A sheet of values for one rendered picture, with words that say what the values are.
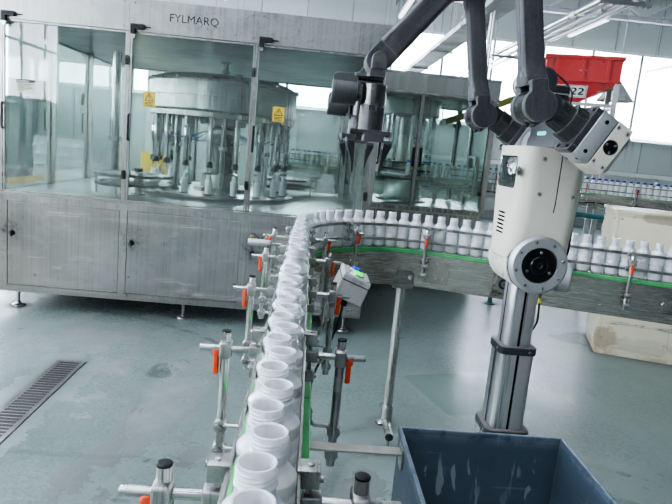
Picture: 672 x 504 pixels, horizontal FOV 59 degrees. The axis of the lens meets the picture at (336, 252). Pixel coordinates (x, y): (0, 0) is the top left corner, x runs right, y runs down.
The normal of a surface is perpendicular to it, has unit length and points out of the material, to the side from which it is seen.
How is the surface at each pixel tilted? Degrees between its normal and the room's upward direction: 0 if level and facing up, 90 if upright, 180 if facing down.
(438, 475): 90
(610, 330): 90
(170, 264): 90
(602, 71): 89
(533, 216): 101
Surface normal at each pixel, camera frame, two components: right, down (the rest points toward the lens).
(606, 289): -0.27, 0.14
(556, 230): 0.02, 0.36
